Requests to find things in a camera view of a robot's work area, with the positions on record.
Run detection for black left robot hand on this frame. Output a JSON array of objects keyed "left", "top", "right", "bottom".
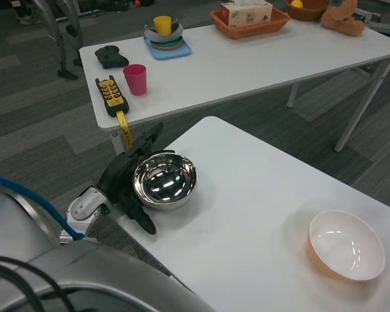
[{"left": 96, "top": 122, "right": 177, "bottom": 236}]

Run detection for shiny metal bowl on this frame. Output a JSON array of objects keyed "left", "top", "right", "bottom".
[{"left": 132, "top": 153, "right": 198, "bottom": 212}]

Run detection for grey bowl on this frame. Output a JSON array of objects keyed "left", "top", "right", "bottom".
[{"left": 144, "top": 21, "right": 185, "bottom": 45}]

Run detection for white bowl orange outside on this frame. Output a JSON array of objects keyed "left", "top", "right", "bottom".
[{"left": 307, "top": 209, "right": 387, "bottom": 282}]

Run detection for brown-orange plastic bowl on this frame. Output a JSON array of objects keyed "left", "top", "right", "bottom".
[{"left": 284, "top": 0, "right": 331, "bottom": 22}]

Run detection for yellow black remote control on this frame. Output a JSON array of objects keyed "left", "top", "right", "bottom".
[{"left": 95, "top": 74, "right": 131, "bottom": 117}]

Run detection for pink plastic cup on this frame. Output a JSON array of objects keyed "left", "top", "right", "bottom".
[{"left": 122, "top": 64, "right": 148, "bottom": 96}]

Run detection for silver robot chest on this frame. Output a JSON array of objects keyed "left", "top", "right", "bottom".
[{"left": 0, "top": 191, "right": 217, "bottom": 312}]

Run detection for black silver humanoid robot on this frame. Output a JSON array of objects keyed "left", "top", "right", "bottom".
[{"left": 9, "top": 0, "right": 85, "bottom": 81}]

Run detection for black game controller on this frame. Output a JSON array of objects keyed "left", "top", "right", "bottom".
[{"left": 94, "top": 45, "right": 130, "bottom": 70}]

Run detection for beige plate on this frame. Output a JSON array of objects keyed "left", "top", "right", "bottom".
[{"left": 152, "top": 41, "right": 184, "bottom": 52}]

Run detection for light blue tray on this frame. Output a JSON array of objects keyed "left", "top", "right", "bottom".
[{"left": 143, "top": 35, "right": 192, "bottom": 61}]

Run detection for green plate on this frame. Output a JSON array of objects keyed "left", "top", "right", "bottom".
[{"left": 151, "top": 37, "right": 184, "bottom": 49}]

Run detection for yellow plastic cup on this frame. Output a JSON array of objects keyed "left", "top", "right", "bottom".
[{"left": 153, "top": 15, "right": 172, "bottom": 36}]

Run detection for white folding table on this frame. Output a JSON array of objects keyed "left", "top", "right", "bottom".
[{"left": 79, "top": 9, "right": 390, "bottom": 156}]

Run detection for orange woven basket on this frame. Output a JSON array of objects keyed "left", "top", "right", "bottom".
[{"left": 210, "top": 6, "right": 292, "bottom": 40}]

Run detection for tissue box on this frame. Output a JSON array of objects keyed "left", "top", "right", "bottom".
[{"left": 219, "top": 0, "right": 274, "bottom": 29}]

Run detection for brown teddy bear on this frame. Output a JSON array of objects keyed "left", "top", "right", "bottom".
[{"left": 320, "top": 0, "right": 367, "bottom": 37}]

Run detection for yellow lanyard strap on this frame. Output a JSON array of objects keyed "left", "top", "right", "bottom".
[{"left": 116, "top": 110, "right": 133, "bottom": 151}]

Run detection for blue cable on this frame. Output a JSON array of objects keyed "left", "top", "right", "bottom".
[{"left": 0, "top": 168, "right": 85, "bottom": 242}]

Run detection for black chest cable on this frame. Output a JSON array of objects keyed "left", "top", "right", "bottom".
[{"left": 0, "top": 255, "right": 77, "bottom": 312}]

